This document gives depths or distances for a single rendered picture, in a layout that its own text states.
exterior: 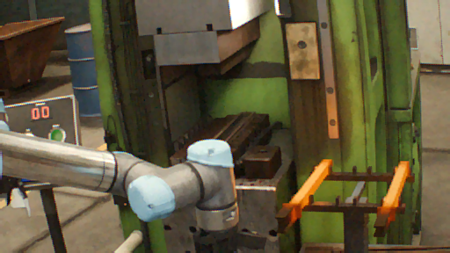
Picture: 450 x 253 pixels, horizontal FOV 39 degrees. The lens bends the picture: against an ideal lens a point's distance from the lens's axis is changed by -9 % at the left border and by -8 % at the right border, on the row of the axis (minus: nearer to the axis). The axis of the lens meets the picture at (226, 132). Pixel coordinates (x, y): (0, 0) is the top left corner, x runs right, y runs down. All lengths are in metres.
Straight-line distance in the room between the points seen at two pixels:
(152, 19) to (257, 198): 0.61
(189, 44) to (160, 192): 0.93
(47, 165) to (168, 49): 0.95
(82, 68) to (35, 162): 5.56
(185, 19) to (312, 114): 0.48
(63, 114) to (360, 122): 0.93
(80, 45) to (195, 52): 4.68
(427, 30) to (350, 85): 5.15
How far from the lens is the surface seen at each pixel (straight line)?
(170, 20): 1.98
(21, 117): 2.19
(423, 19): 7.13
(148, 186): 1.10
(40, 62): 8.79
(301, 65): 2.01
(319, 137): 2.08
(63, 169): 1.14
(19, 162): 1.10
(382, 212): 1.60
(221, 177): 1.16
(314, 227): 2.21
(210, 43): 1.95
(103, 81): 2.29
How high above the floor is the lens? 1.65
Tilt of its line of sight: 17 degrees down
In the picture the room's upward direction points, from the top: 7 degrees counter-clockwise
